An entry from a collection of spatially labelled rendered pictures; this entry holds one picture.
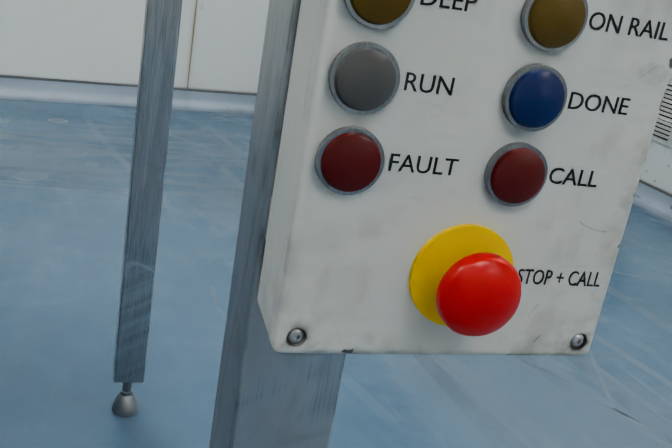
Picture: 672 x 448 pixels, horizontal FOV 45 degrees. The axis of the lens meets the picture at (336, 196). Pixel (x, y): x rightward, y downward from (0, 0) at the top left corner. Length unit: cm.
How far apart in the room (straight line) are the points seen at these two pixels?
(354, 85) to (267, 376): 19
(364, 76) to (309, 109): 3
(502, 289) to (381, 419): 155
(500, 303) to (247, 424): 17
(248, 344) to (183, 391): 145
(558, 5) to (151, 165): 126
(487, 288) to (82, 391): 157
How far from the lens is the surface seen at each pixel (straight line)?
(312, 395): 48
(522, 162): 38
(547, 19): 36
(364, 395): 198
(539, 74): 37
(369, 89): 34
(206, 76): 436
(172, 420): 181
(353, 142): 34
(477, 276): 36
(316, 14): 35
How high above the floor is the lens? 103
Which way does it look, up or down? 18 degrees down
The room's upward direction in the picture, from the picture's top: 10 degrees clockwise
